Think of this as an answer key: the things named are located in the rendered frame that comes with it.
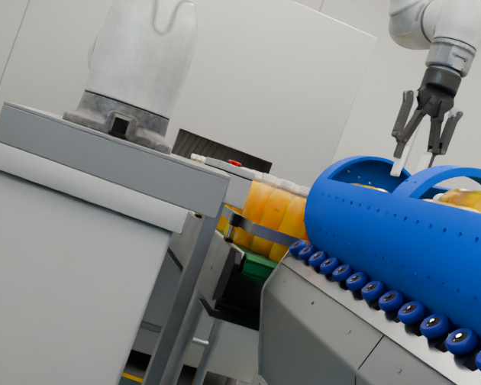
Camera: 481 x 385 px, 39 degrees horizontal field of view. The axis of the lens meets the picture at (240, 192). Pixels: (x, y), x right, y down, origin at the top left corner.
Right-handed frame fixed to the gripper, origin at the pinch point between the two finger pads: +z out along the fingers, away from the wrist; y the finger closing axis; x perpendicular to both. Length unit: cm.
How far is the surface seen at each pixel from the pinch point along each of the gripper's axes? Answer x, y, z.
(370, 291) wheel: -16.6, -7.3, 25.7
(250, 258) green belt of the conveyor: 36, -15, 32
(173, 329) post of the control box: 48, -24, 58
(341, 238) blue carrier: 1.3, -8.3, 19.0
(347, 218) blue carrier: -1.9, -9.9, 14.8
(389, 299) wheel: -23.5, -7.0, 25.4
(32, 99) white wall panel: 466, -108, 10
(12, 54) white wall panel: 471, -136, -20
